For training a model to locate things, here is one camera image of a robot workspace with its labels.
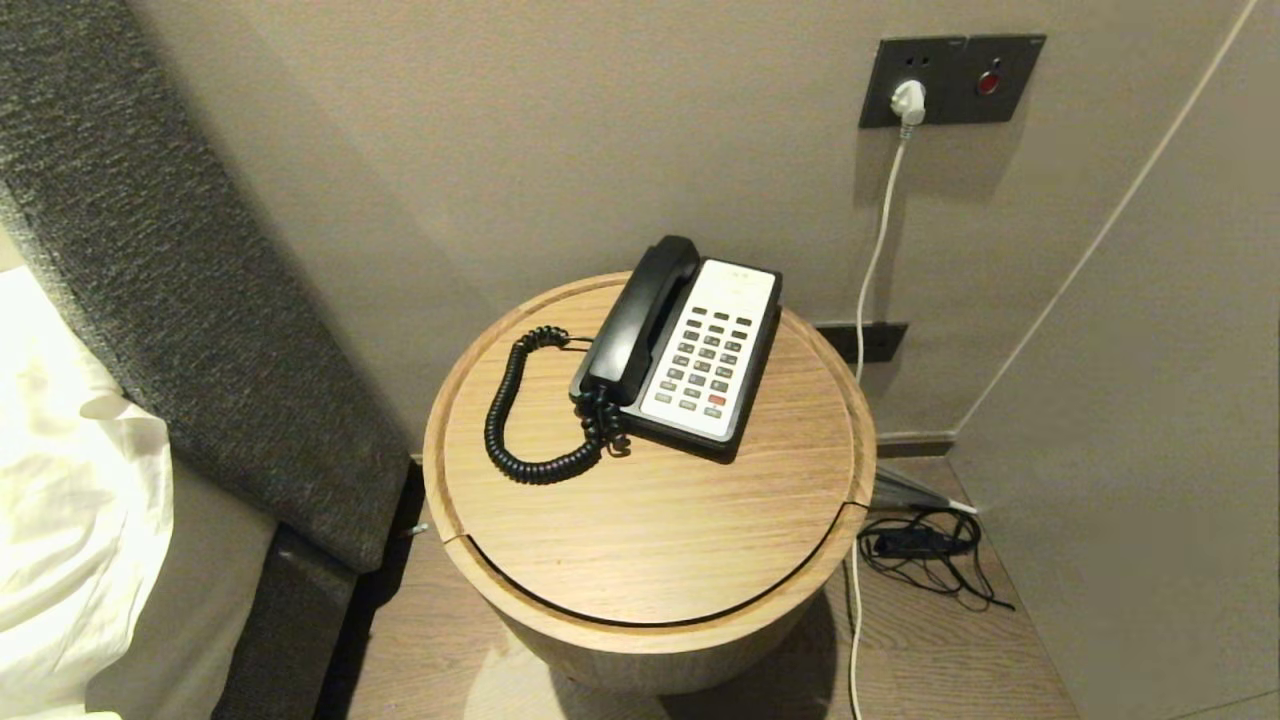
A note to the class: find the grey fabric headboard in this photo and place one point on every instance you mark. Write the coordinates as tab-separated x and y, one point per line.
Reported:
200	300

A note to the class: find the black telephone handset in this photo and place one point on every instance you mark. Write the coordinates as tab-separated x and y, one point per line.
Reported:
640	310

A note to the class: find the black phone base white keypad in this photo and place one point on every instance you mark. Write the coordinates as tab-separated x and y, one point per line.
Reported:
715	350

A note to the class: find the round wooden side table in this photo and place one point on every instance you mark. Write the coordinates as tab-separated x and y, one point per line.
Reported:
650	540

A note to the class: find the dark grey wall socket panel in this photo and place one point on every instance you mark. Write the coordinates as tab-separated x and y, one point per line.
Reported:
880	70

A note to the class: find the dark panel with red button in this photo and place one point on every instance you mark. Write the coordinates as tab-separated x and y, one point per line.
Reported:
1010	95

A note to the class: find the white power plug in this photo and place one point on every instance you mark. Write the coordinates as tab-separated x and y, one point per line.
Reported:
908	98

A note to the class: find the small dark wall socket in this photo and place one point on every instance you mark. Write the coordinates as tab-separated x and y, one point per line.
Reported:
885	342

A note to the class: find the beige bed sheet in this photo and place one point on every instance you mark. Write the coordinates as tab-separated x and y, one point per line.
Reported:
190	600

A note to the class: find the white pillow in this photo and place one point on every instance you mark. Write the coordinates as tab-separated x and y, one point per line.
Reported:
70	480

